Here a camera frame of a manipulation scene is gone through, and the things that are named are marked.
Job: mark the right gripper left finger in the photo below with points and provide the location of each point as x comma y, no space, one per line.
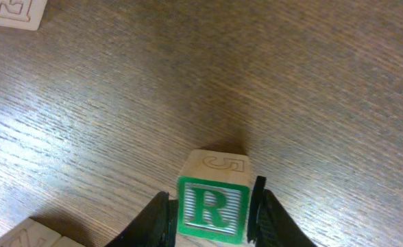
154,226

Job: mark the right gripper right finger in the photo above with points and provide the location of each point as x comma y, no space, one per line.
269,224

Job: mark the green R block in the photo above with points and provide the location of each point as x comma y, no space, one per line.
213,195

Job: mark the red A block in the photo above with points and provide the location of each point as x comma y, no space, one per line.
67,242

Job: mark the red K block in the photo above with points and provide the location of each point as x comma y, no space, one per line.
29,233

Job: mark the blue 5 block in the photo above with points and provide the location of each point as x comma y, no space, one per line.
22,14

